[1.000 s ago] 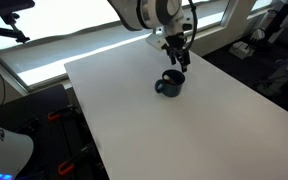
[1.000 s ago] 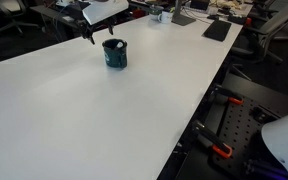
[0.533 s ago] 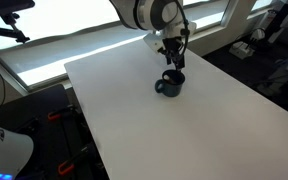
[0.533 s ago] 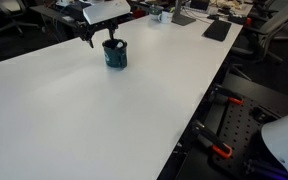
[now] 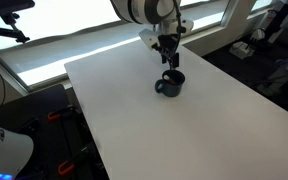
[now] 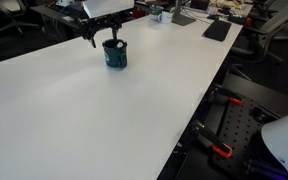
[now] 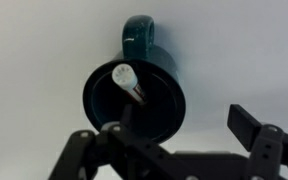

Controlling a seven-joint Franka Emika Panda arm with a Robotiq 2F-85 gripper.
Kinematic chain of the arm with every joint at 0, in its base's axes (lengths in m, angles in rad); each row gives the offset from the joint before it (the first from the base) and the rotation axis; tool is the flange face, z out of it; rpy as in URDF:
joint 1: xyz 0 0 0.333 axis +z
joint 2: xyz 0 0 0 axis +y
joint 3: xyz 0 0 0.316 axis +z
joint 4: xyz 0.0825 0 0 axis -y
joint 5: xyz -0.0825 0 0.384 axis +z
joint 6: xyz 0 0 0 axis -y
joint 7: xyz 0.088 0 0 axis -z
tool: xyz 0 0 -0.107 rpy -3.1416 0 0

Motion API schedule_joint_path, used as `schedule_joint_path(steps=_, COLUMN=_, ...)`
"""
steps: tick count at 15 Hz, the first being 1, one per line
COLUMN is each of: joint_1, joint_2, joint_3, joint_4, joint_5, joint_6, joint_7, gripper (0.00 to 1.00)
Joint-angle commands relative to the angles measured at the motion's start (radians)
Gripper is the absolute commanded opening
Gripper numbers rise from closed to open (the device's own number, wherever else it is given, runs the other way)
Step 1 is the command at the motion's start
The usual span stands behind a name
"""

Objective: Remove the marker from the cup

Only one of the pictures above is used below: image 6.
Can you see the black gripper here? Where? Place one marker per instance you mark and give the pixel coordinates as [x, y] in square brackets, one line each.
[100, 22]

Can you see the dark blue enamel mug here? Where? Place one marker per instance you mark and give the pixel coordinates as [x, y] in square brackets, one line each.
[115, 58]

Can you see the red object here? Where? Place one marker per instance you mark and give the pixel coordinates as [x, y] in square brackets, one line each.
[140, 14]

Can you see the white and blue device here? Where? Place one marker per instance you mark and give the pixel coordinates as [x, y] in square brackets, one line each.
[64, 2]

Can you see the white coffee mug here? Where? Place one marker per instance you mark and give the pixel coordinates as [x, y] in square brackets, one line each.
[166, 17]

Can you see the grey monitor stand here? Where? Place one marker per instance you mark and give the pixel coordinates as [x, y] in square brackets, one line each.
[182, 18]

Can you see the dark office chair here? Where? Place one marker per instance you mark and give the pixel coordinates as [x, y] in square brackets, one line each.
[4, 13]

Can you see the black device box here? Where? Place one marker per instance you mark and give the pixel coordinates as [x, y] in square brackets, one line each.
[200, 4]

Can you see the black computer mouse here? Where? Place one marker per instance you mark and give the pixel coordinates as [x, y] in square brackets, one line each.
[213, 17]

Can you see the black flat pad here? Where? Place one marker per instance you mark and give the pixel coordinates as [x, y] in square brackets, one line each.
[217, 30]

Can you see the white desk clutter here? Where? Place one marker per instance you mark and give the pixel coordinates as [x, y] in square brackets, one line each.
[227, 3]

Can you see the small black box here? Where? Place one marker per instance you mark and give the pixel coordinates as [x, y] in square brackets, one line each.
[237, 19]

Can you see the small red item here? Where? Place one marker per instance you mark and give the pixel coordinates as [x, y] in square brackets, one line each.
[248, 21]

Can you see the grey mesh office chair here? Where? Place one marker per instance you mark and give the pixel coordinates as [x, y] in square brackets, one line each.
[274, 30]

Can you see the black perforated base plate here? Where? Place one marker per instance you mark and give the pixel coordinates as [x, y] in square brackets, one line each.
[240, 123]

